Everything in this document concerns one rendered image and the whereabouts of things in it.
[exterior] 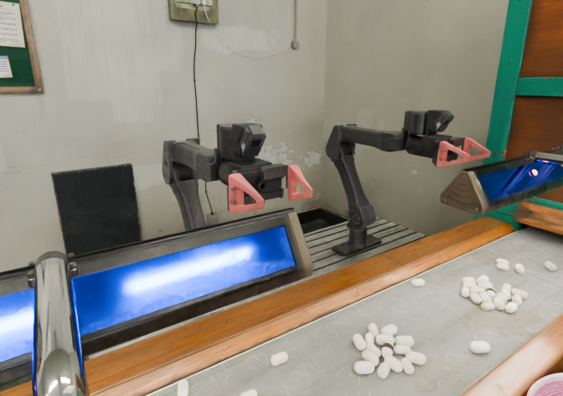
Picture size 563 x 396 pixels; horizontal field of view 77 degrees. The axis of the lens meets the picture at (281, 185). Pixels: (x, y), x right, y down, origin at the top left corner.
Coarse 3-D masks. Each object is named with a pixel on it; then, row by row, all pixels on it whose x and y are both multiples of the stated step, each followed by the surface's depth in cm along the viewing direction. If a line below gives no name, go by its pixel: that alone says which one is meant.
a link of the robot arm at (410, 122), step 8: (408, 112) 103; (416, 112) 100; (424, 112) 99; (408, 120) 104; (416, 120) 100; (424, 120) 100; (408, 128) 104; (416, 128) 101; (424, 128) 100; (400, 136) 106; (392, 144) 107; (400, 144) 106
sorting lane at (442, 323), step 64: (512, 256) 109; (320, 320) 80; (384, 320) 80; (448, 320) 80; (512, 320) 80; (192, 384) 63; (256, 384) 63; (320, 384) 63; (384, 384) 63; (448, 384) 63
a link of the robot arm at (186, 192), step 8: (176, 168) 95; (184, 168) 96; (176, 176) 94; (184, 176) 96; (192, 176) 97; (176, 184) 94; (184, 184) 95; (192, 184) 96; (176, 192) 95; (184, 192) 94; (192, 192) 95; (184, 200) 94; (192, 200) 95; (184, 208) 94; (192, 208) 94; (200, 208) 95; (184, 216) 95; (192, 216) 94; (200, 216) 95; (184, 224) 96; (192, 224) 93; (200, 224) 94
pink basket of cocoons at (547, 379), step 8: (552, 376) 61; (560, 376) 61; (536, 384) 59; (544, 384) 60; (552, 384) 61; (560, 384) 61; (528, 392) 58; (536, 392) 59; (544, 392) 60; (552, 392) 61; (560, 392) 61
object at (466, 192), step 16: (512, 160) 67; (528, 160) 70; (464, 176) 60; (480, 176) 61; (496, 176) 63; (512, 176) 66; (528, 176) 68; (544, 176) 71; (560, 176) 75; (448, 192) 63; (464, 192) 61; (480, 192) 59; (496, 192) 62; (512, 192) 64; (528, 192) 66; (544, 192) 70; (464, 208) 61; (480, 208) 59; (496, 208) 61
